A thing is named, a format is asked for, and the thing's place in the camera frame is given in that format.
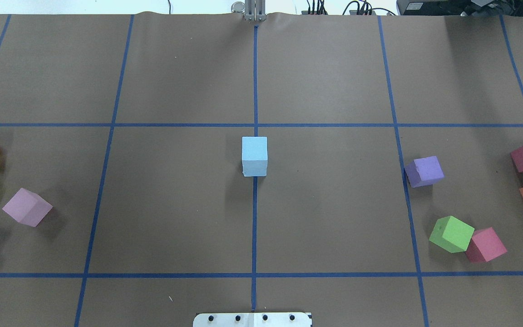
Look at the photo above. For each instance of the red block beside green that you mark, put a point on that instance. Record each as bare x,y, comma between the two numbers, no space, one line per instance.
484,246

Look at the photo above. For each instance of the pink block left side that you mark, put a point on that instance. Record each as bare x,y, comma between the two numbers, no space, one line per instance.
27,208

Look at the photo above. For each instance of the purple block right side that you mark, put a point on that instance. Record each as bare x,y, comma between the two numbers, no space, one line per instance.
424,172

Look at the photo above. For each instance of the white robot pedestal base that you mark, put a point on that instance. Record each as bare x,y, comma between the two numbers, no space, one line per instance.
253,319

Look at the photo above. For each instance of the metal cylinder weight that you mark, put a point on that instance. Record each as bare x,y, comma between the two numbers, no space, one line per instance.
238,7

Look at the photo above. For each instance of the light blue block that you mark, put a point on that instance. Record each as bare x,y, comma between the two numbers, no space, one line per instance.
254,168
254,148

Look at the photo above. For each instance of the aluminium camera post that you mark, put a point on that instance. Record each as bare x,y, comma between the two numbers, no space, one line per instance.
254,10

